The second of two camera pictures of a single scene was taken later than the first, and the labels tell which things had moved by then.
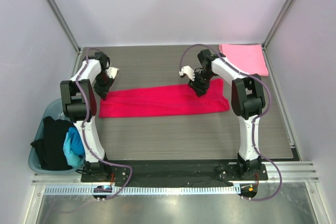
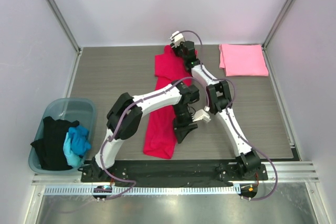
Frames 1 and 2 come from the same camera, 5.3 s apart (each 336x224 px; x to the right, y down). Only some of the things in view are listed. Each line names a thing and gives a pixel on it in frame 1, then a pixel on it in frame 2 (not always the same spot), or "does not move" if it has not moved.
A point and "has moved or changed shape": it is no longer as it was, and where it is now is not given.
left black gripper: (103, 92) -> (181, 132)
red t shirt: (143, 99) has moved or changed shape
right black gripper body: (197, 85) -> (177, 48)
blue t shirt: (73, 147) does not move
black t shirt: (50, 148) does not move
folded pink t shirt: (248, 58) does not move
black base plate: (174, 172) does not move
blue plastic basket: (54, 109) does not move
